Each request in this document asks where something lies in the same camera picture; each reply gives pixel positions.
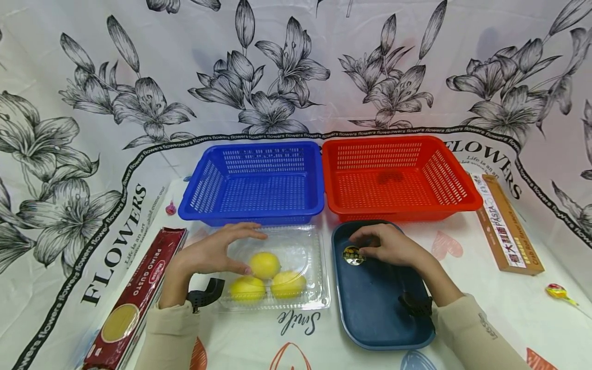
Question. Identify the person's right hand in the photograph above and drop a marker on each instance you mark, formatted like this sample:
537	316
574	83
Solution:
393	246

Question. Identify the person's left hand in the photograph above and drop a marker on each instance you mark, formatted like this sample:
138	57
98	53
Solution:
208	254

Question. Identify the person's right thumb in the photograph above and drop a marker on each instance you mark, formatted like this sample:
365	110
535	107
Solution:
368	252

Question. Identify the person's right fingers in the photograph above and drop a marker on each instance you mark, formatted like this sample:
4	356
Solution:
363	234

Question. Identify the person's left thumb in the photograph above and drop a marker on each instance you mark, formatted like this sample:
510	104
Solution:
238	267

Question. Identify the person's left fingers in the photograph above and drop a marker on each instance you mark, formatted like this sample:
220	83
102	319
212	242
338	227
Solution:
247	231

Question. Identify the person's left forearm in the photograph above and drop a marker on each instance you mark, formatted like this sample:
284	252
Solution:
169	329

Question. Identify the person's right forearm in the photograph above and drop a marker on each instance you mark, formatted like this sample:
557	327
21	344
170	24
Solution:
467	324

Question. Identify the round gold black sticker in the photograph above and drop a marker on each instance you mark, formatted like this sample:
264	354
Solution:
353	256

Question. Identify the yellow lemon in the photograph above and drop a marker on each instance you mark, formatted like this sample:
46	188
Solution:
288	284
265	264
247	289

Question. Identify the blue plastic mesh basket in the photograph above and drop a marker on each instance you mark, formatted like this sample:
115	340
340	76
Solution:
259	192

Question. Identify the black wrist band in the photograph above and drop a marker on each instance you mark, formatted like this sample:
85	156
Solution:
206	296
416	304

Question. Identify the dark blue rectangular tray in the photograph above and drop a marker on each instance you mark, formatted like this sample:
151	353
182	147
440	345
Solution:
370	303

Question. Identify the clear plastic clamshell container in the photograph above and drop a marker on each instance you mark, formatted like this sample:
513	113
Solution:
305	246

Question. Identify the red plastic mesh basket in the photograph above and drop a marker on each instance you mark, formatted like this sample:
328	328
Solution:
393	180

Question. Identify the pink wrapped lollipop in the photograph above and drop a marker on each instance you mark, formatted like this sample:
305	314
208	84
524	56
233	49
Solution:
170	208

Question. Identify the dark red spaghetti box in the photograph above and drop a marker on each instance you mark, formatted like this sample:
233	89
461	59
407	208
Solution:
134	303

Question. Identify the brown pasta box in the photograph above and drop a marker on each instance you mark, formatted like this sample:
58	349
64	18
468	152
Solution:
506	226

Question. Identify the yellow wrapped lollipop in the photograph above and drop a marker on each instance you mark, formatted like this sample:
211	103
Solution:
557	292

